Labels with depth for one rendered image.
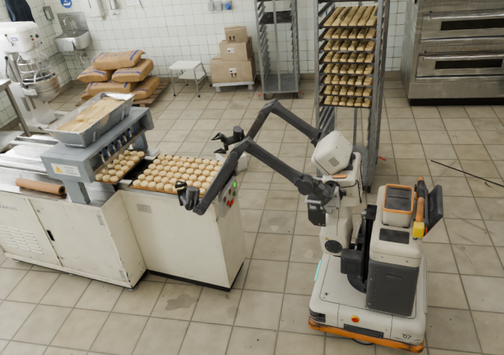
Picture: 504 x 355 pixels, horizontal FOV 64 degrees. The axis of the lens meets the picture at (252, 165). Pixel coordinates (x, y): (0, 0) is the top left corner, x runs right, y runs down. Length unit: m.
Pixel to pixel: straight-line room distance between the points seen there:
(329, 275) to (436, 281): 0.82
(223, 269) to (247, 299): 0.31
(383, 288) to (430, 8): 3.44
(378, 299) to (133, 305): 1.71
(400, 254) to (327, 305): 0.62
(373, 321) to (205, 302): 1.17
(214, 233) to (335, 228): 0.77
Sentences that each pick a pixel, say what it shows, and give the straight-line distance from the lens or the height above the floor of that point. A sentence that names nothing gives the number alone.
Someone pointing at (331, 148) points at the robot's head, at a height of 1.25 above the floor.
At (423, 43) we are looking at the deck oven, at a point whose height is 0.79.
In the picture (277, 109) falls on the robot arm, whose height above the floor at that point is 1.31.
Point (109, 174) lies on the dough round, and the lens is 2.84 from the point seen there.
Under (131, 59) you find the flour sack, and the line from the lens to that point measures 6.12.
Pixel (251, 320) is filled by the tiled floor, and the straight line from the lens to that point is 2.88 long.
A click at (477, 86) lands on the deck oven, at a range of 5.48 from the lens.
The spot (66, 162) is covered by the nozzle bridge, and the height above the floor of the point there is 1.16.
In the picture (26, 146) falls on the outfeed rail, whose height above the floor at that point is 0.88.
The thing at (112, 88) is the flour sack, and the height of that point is 0.36.
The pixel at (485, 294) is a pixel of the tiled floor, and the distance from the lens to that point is 3.20.
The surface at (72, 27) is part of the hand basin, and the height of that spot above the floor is 0.99.
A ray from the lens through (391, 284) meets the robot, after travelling 2.35.
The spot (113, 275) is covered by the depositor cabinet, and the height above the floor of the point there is 0.17.
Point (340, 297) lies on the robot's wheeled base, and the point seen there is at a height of 0.28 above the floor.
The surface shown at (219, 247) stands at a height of 0.48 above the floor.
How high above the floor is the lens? 2.31
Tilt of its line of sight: 33 degrees down
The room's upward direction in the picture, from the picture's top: 7 degrees counter-clockwise
